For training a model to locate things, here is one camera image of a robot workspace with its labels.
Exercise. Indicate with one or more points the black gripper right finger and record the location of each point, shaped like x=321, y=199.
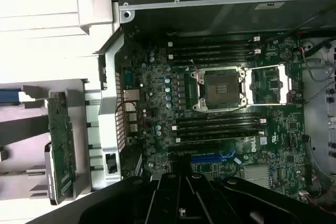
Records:
x=262, y=203

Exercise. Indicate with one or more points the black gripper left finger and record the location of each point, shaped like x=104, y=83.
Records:
x=118, y=203

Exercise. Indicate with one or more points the silver finned chipset heatsink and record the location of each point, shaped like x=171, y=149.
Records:
x=256, y=176

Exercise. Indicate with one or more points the blue expansion slot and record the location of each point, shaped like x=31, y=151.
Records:
x=207, y=159

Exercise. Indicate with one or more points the RAM slot with white latches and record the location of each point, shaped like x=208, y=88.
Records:
x=218, y=124
x=210, y=41
x=210, y=54
x=218, y=136

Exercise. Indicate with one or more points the grey printed parts rack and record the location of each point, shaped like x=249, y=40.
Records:
x=34, y=187

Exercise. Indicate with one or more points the black expansion slot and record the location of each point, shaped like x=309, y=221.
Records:
x=194, y=147

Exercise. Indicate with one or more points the black and silver PC case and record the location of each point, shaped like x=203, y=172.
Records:
x=109, y=108

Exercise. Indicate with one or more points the thin metal locking lever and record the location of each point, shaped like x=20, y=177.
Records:
x=228, y=110

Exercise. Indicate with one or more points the silver perforated disk bay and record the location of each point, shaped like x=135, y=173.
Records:
x=319, y=119

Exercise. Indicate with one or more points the green Dell motherboard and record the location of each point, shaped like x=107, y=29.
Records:
x=162, y=98

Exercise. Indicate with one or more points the silver CPU socket cover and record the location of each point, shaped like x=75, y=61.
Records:
x=271, y=85

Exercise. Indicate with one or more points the silver CPU socket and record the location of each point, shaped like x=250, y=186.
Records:
x=219, y=89

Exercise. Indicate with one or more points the round coin cell battery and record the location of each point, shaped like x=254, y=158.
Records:
x=284, y=54

